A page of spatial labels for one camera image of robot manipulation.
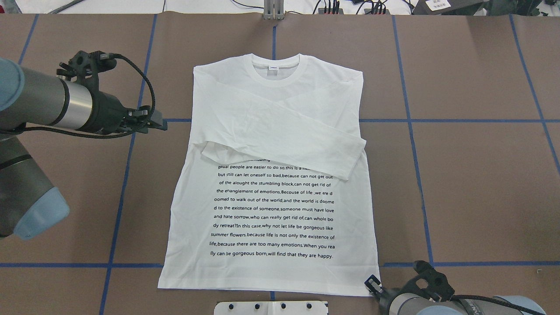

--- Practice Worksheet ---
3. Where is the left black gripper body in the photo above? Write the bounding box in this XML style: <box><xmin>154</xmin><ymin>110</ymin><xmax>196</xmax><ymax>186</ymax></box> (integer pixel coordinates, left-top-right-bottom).
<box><xmin>90</xmin><ymin>91</ymin><xmax>150</xmax><ymax>135</ymax></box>

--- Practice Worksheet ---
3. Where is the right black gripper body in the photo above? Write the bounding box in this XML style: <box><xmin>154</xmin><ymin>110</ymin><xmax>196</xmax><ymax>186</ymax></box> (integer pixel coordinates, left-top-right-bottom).
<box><xmin>374</xmin><ymin>287</ymin><xmax>396</xmax><ymax>315</ymax></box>

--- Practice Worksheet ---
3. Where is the white long-sleeve printed shirt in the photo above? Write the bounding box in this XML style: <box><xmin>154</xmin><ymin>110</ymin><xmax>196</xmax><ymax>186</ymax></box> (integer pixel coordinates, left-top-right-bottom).
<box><xmin>157</xmin><ymin>54</ymin><xmax>379</xmax><ymax>297</ymax></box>

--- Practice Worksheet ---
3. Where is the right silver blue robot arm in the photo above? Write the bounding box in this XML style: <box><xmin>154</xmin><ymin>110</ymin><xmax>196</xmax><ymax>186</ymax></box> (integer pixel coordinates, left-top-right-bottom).
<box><xmin>364</xmin><ymin>275</ymin><xmax>546</xmax><ymax>315</ymax></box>

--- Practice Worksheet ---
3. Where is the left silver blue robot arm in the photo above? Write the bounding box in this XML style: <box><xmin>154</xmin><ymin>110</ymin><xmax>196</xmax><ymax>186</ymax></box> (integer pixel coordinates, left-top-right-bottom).
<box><xmin>0</xmin><ymin>51</ymin><xmax>168</xmax><ymax>240</ymax></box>

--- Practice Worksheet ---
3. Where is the black white labelled box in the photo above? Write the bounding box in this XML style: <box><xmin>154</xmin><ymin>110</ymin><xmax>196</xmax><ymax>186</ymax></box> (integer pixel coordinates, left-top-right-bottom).
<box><xmin>412</xmin><ymin>0</ymin><xmax>477</xmax><ymax>15</ymax></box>

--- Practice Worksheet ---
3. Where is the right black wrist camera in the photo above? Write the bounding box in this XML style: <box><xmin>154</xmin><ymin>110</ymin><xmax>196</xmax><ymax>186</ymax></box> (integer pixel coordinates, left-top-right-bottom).
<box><xmin>407</xmin><ymin>260</ymin><xmax>455</xmax><ymax>302</ymax></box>

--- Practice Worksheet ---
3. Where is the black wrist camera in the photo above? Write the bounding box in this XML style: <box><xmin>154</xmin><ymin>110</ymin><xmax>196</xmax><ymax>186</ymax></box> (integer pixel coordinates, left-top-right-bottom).
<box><xmin>407</xmin><ymin>260</ymin><xmax>455</xmax><ymax>302</ymax></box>
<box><xmin>56</xmin><ymin>50</ymin><xmax>117</xmax><ymax>88</ymax></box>

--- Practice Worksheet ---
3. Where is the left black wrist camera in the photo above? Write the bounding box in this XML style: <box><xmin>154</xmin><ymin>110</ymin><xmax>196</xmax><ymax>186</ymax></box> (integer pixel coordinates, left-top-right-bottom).
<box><xmin>56</xmin><ymin>50</ymin><xmax>117</xmax><ymax>88</ymax></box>

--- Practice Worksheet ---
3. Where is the left black camera cable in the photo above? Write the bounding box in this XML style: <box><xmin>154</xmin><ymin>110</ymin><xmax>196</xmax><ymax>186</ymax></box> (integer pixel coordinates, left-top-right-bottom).
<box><xmin>22</xmin><ymin>52</ymin><xmax>157</xmax><ymax>140</ymax></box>

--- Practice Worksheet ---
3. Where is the black camera cable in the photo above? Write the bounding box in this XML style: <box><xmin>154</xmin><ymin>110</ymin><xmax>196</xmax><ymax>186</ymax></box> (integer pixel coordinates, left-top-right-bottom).
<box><xmin>451</xmin><ymin>294</ymin><xmax>545</xmax><ymax>315</ymax></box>
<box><xmin>22</xmin><ymin>52</ymin><xmax>157</xmax><ymax>140</ymax></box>

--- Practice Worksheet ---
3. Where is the white central column pedestal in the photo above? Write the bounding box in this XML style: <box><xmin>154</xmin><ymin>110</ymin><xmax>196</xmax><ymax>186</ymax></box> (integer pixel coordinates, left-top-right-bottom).
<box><xmin>213</xmin><ymin>301</ymin><xmax>329</xmax><ymax>315</ymax></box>

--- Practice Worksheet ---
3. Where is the right black camera cable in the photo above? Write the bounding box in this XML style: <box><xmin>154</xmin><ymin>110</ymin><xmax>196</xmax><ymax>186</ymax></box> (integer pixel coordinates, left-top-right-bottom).
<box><xmin>451</xmin><ymin>294</ymin><xmax>545</xmax><ymax>315</ymax></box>

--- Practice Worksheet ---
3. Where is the aluminium frame post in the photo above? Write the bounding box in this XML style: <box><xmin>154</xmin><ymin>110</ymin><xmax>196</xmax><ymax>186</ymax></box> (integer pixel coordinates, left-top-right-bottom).
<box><xmin>263</xmin><ymin>0</ymin><xmax>285</xmax><ymax>20</ymax></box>

